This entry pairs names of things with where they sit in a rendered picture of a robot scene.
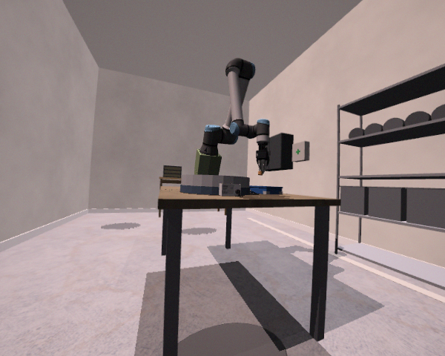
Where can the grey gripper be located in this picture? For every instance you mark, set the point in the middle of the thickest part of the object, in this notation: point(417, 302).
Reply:
point(262, 154)

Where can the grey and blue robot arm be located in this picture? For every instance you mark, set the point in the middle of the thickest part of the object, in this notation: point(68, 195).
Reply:
point(234, 125)

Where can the blue crate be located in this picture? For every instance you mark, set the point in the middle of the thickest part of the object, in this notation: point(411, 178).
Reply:
point(265, 189)

